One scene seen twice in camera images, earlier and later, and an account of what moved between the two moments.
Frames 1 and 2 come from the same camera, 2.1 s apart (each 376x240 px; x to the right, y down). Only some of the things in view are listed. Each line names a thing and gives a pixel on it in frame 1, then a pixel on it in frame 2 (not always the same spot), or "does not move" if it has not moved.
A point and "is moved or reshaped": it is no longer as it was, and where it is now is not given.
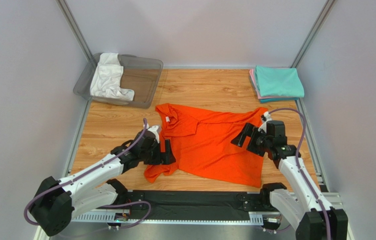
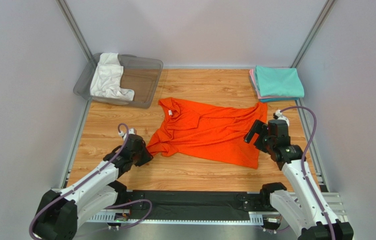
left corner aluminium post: [74, 28] does not move
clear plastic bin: [141, 75] does not move
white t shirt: [107, 78] does not move
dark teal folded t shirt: [277, 100] does not move
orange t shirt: [201, 143] is moved or reshaped
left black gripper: [166, 157] -> [147, 155]
